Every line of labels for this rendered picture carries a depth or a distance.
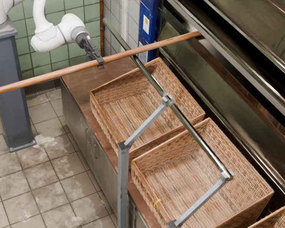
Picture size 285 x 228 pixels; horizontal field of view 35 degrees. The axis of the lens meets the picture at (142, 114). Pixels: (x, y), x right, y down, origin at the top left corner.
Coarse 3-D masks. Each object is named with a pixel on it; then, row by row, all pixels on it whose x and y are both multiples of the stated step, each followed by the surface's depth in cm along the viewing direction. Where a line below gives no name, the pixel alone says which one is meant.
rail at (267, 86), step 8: (176, 0) 218; (184, 8) 214; (192, 16) 209; (200, 24) 205; (208, 32) 201; (216, 40) 197; (224, 48) 193; (232, 56) 189; (240, 64) 186; (248, 72) 182; (256, 72) 181; (256, 80) 179; (264, 80) 177; (264, 88) 176; (272, 88) 174; (280, 96) 171
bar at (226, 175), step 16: (112, 32) 243; (128, 48) 232; (160, 112) 210; (176, 112) 201; (144, 128) 212; (192, 128) 193; (128, 144) 214; (224, 176) 176; (208, 192) 181; (192, 208) 182; (176, 224) 184
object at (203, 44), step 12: (168, 12) 259; (180, 24) 251; (204, 48) 235; (216, 60) 228; (228, 72) 222; (240, 72) 221; (240, 84) 215; (252, 96) 209; (264, 96) 209; (264, 108) 204; (276, 108) 204; (276, 120) 199
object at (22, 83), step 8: (192, 32) 239; (168, 40) 233; (176, 40) 235; (136, 48) 227; (144, 48) 228; (152, 48) 230; (112, 56) 222; (120, 56) 223; (128, 56) 226; (80, 64) 216; (88, 64) 217; (96, 64) 219; (56, 72) 211; (64, 72) 213; (72, 72) 215; (24, 80) 206; (32, 80) 207; (40, 80) 209; (0, 88) 202; (8, 88) 203; (16, 88) 205
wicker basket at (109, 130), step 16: (144, 64) 279; (160, 64) 281; (112, 80) 276; (128, 80) 282; (144, 80) 289; (160, 80) 282; (176, 80) 267; (96, 96) 279; (112, 96) 285; (128, 96) 293; (144, 96) 294; (176, 96) 269; (192, 96) 258; (96, 112) 274; (112, 112) 282; (128, 112) 282; (144, 112) 284; (192, 112) 257; (112, 128) 252; (128, 128) 273; (160, 128) 274; (176, 128) 244; (112, 144) 261; (144, 144) 241; (128, 160) 244
